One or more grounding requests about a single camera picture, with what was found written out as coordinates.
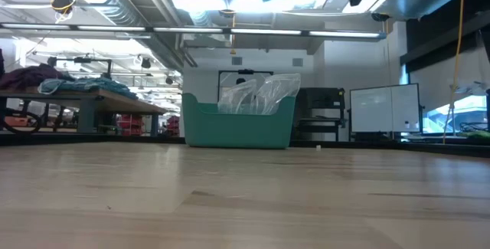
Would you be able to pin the black shelving cart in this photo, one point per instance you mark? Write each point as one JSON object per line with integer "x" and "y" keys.
{"x": 319, "y": 99}

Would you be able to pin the white whiteboard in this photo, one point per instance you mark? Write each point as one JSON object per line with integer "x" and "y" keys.
{"x": 383, "y": 107}

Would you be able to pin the long ceiling light bar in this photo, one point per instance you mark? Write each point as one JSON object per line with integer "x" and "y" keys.
{"x": 191, "y": 30}

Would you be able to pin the green cloth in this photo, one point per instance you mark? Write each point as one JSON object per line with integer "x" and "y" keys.
{"x": 478, "y": 134}

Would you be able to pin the green plastic bin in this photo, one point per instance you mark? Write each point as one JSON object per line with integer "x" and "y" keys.
{"x": 229, "y": 130}

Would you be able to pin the red storage bins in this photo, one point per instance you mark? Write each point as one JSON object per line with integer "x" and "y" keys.
{"x": 130, "y": 122}
{"x": 173, "y": 124}

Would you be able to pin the wooden workbench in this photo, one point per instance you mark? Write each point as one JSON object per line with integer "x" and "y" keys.
{"x": 115, "y": 105}

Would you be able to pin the teal cloth pile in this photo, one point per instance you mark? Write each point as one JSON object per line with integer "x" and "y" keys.
{"x": 88, "y": 85}

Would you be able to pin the purple cloth pile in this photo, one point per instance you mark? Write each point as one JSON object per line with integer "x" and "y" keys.
{"x": 30, "y": 76}

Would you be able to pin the black overhead camera rig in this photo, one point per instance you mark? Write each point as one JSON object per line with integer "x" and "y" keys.
{"x": 82, "y": 60}

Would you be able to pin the black ceiling camera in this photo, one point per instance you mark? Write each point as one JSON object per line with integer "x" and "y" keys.
{"x": 63, "y": 2}

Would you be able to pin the black table rig frame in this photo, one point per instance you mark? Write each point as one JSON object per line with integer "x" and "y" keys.
{"x": 76, "y": 139}

